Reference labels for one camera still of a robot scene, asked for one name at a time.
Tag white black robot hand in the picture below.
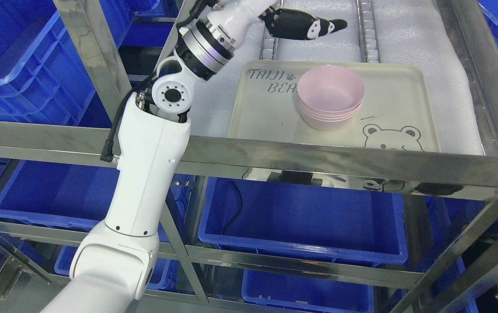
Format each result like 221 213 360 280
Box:
207 0 348 44

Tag metal shelf rack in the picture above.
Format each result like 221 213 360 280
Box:
0 0 498 313

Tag stacked pink bowls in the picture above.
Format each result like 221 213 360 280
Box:
296 65 366 131

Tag cream bear tray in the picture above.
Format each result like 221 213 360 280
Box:
227 60 441 152

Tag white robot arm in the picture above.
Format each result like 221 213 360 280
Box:
43 0 278 313

